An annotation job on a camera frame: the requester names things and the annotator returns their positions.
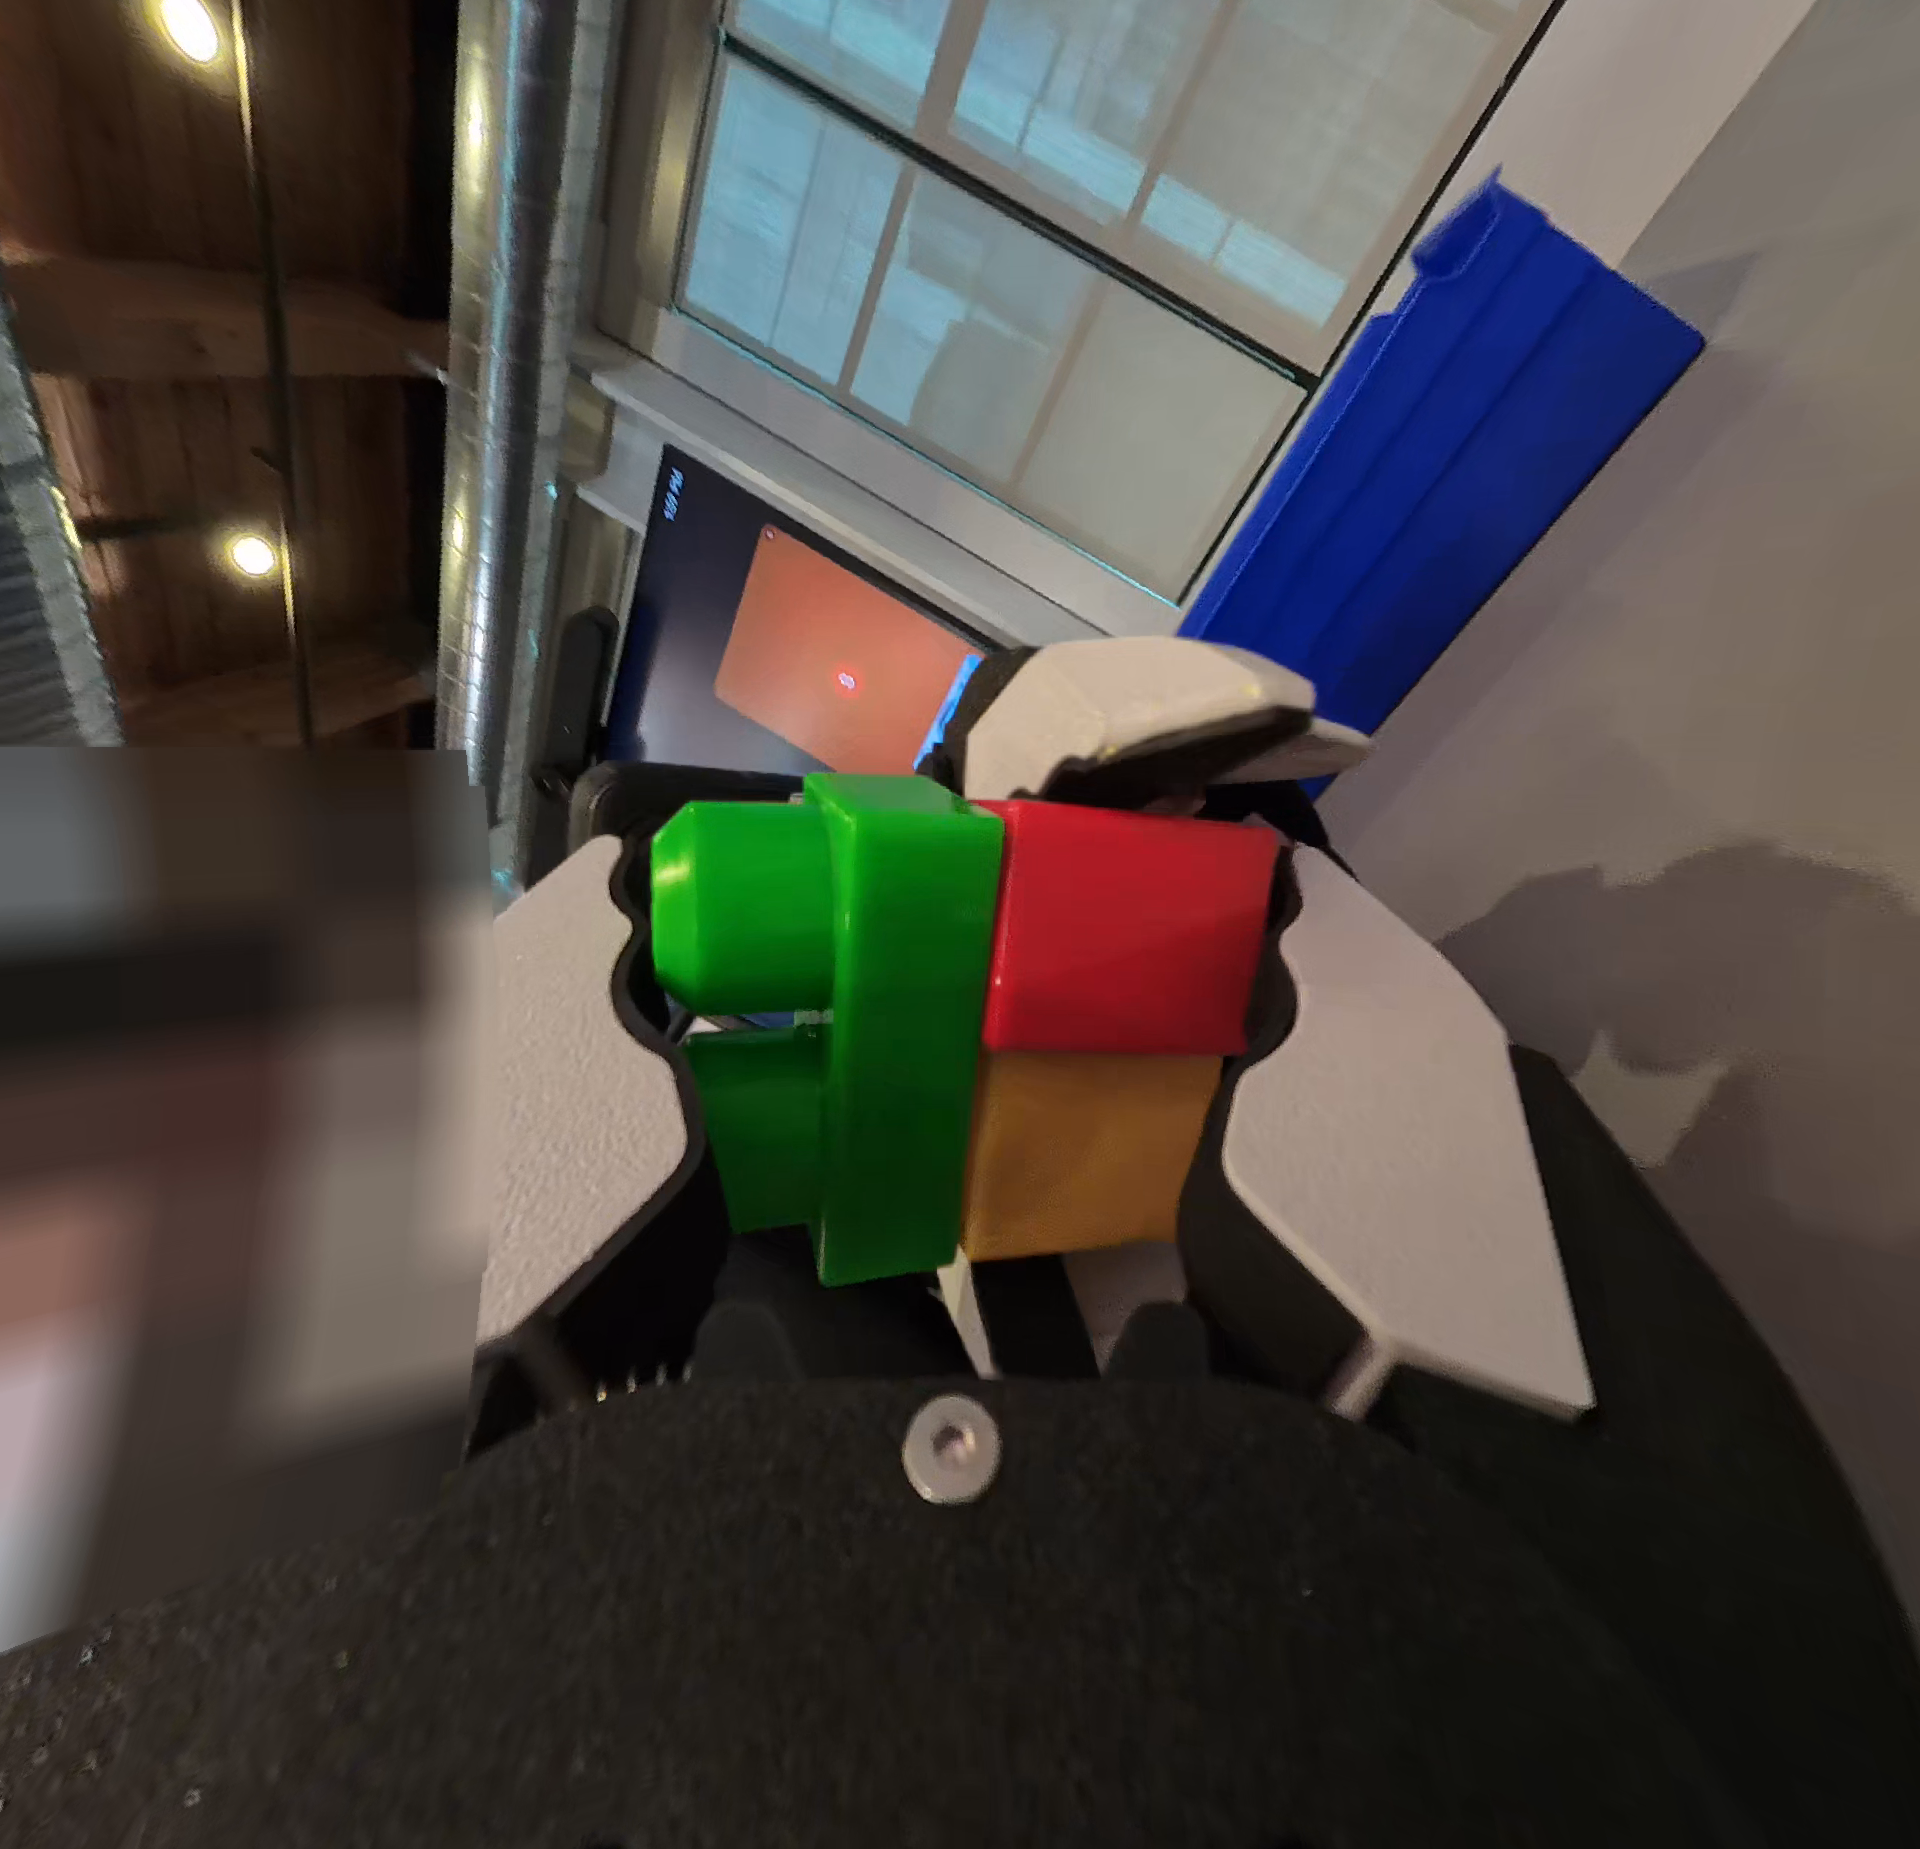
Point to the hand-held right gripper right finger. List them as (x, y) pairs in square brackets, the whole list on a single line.
[(1396, 1161)]

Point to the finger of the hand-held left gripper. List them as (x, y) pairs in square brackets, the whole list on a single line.
[(966, 1316), (1157, 704)]

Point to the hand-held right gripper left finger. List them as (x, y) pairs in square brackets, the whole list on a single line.
[(571, 1161)]

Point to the yellow mega block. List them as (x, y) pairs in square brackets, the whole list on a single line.
[(1080, 1146)]

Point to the red mega block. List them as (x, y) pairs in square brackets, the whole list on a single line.
[(1125, 922)]

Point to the green mega block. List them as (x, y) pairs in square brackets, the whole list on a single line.
[(901, 1041)]

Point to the blue storage bin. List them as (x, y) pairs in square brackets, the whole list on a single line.
[(1441, 469)]

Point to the computer monitor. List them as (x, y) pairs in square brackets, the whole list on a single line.
[(812, 650)]

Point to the black webcam bar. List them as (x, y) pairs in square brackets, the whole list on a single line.
[(571, 697)]

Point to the glass window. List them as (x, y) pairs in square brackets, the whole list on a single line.
[(992, 200)]

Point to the ceiling lamp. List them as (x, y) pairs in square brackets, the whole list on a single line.
[(187, 25), (250, 553)]

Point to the silver duct pipe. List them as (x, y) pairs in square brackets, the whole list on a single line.
[(45, 591), (527, 290)]

